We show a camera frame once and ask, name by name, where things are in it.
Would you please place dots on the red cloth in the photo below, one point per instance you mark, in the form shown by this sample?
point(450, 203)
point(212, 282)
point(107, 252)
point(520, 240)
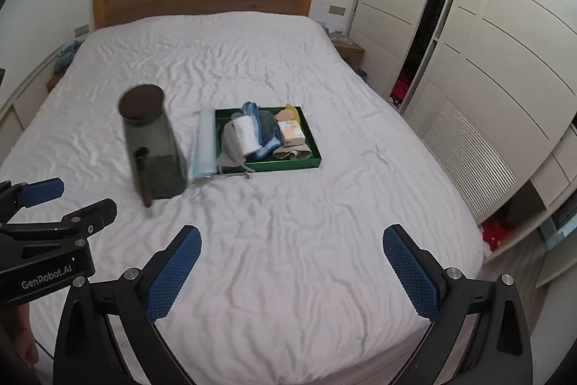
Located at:
point(401, 89)

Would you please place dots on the blue teal towel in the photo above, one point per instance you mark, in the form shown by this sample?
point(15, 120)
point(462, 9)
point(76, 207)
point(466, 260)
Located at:
point(266, 132)

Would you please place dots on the grey wall switch plate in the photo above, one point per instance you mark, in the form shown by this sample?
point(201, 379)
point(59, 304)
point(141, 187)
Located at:
point(81, 30)
point(337, 10)

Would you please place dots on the small beige puff packet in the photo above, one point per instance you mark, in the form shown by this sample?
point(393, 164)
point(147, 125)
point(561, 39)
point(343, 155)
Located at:
point(290, 132)

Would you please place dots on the white wardrobe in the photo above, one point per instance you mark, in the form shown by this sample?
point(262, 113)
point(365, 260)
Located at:
point(496, 51)

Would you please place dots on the person's left forearm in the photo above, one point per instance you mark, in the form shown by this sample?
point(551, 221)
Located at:
point(22, 326)

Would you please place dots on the white bed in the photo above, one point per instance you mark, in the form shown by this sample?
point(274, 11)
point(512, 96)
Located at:
point(270, 231)

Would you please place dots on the blue face mask packet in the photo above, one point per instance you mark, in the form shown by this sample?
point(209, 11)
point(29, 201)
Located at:
point(203, 150)

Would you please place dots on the wooden nightstand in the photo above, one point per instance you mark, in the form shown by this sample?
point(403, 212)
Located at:
point(349, 49)
point(55, 80)

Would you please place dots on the grey fleece cloth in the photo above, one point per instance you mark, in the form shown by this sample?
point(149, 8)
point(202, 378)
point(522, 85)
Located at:
point(227, 146)

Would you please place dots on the bluish small clutter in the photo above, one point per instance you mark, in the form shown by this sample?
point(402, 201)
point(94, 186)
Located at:
point(336, 34)

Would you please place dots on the white cloth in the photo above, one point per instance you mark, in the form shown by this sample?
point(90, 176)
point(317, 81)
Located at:
point(245, 137)

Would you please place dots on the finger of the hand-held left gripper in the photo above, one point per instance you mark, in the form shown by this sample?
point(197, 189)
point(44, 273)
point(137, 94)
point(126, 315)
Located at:
point(90, 216)
point(43, 191)

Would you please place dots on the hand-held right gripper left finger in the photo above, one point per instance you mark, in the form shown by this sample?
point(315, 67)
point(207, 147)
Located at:
point(173, 272)

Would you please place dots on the blue knitted cloth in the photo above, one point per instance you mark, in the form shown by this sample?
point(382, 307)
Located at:
point(67, 53)

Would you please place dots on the yellow mitt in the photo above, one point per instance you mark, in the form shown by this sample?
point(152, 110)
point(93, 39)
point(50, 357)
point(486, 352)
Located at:
point(293, 154)

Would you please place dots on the beige powder puff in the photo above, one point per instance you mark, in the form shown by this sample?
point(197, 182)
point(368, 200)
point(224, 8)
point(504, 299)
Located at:
point(285, 116)

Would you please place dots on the green tray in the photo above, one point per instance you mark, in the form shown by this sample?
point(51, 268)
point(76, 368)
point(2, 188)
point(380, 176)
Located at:
point(293, 165)

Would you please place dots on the red floor item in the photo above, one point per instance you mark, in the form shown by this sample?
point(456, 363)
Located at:
point(496, 231)

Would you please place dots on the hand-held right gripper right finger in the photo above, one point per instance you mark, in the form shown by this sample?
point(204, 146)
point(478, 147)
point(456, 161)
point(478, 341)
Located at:
point(412, 276)

